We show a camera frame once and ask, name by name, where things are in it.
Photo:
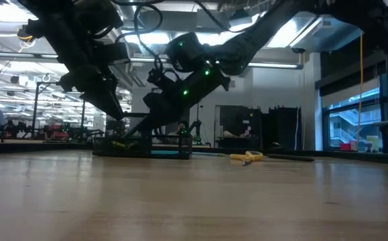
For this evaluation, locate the pale green container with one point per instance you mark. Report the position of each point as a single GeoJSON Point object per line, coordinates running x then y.
{"type": "Point", "coordinates": [373, 143]}

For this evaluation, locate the long ceiling light tube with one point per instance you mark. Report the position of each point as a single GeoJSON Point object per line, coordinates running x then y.
{"type": "Point", "coordinates": [274, 65]}

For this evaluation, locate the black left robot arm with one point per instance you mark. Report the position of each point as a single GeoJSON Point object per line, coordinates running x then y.
{"type": "Point", "coordinates": [59, 30]}

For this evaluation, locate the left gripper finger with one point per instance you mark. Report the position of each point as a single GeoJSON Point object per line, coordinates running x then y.
{"type": "Point", "coordinates": [100, 98]}
{"type": "Point", "coordinates": [116, 97]}

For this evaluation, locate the red box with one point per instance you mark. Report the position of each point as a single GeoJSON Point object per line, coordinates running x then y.
{"type": "Point", "coordinates": [345, 147]}

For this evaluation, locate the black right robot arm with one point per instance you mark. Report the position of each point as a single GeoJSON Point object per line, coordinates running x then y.
{"type": "Point", "coordinates": [254, 43]}

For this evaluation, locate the black wall panel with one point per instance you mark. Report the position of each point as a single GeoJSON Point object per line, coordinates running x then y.
{"type": "Point", "coordinates": [237, 117]}
{"type": "Point", "coordinates": [280, 127]}

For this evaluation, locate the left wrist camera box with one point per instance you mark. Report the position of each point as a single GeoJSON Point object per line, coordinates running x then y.
{"type": "Point", "coordinates": [116, 53]}

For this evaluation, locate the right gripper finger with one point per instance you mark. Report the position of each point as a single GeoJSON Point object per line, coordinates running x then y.
{"type": "Point", "coordinates": [150, 131]}
{"type": "Point", "coordinates": [141, 129]}

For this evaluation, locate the grey pen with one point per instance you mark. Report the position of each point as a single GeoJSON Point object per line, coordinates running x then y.
{"type": "Point", "coordinates": [210, 154]}

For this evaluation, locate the beige object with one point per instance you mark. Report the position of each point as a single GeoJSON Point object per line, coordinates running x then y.
{"type": "Point", "coordinates": [230, 134]}

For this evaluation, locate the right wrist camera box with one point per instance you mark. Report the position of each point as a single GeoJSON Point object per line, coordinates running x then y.
{"type": "Point", "coordinates": [160, 80]}

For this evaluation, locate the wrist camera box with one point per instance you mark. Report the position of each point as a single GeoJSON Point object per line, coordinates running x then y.
{"type": "Point", "coordinates": [160, 80]}
{"type": "Point", "coordinates": [116, 53]}

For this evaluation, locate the blue sticky note pad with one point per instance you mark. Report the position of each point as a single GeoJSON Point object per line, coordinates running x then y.
{"type": "Point", "coordinates": [165, 152]}

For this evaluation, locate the black mesh desk organizer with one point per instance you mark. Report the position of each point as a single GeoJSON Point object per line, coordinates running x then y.
{"type": "Point", "coordinates": [172, 145]}

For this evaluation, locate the red background equipment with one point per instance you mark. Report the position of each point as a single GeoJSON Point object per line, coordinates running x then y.
{"type": "Point", "coordinates": [58, 134]}

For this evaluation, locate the black standing desk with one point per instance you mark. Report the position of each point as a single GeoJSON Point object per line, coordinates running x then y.
{"type": "Point", "coordinates": [237, 142]}

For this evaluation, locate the black pen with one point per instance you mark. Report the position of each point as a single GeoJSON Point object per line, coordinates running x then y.
{"type": "Point", "coordinates": [291, 157]}

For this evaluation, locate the white box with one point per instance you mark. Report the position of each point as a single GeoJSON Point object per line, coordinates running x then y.
{"type": "Point", "coordinates": [358, 146]}

